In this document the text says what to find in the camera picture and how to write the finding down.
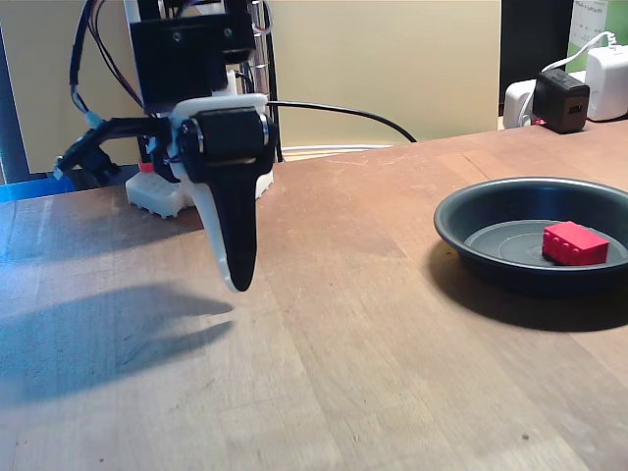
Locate red lego block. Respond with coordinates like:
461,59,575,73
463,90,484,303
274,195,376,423
541,221,611,267

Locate dark round shallow bin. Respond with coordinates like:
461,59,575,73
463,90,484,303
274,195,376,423
433,176,628,298

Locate chrome metal pole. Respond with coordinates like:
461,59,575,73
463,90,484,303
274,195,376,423
244,0,285,164

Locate blue strip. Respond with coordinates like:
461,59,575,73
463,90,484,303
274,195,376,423
0,175,76,204

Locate white power strip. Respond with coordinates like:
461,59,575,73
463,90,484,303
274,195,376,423
503,71,588,130

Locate black panel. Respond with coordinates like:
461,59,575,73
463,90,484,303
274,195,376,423
499,0,575,119

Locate black cube power adapter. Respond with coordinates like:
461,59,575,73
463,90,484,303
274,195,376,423
532,68,591,134

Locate green and white box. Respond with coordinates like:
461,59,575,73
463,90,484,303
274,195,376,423
566,0,628,75

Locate white charger box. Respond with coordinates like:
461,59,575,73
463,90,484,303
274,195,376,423
586,44,628,123

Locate black gripper camera on bracket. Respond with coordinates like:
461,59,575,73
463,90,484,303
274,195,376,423
52,116,173,187

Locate black camera cable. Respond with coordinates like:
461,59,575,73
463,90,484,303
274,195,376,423
67,0,108,130

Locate dark board frame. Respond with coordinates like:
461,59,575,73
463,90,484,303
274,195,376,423
0,22,143,190

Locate white charger cable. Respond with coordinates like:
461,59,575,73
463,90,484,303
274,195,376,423
519,29,617,124

